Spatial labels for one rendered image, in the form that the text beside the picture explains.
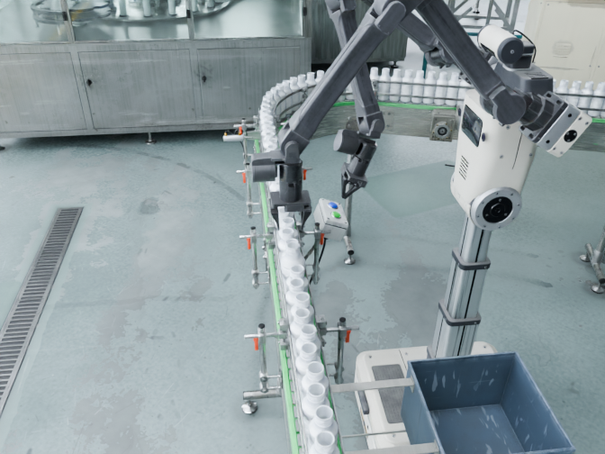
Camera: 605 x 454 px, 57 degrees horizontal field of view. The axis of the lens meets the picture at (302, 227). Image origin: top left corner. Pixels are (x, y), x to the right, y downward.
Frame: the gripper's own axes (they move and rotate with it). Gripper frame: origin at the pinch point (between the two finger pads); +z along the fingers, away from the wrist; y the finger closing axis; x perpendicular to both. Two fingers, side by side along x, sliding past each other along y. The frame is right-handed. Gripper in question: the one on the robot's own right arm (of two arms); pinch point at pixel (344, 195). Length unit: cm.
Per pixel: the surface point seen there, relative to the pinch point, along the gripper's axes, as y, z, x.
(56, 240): -164, 164, -104
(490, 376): 51, 19, 43
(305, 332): 56, 11, -17
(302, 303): 47, 9, -17
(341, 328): 50, 12, -6
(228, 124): -301, 107, -4
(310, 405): 77, 12, -18
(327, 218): 3.2, 7.8, -3.5
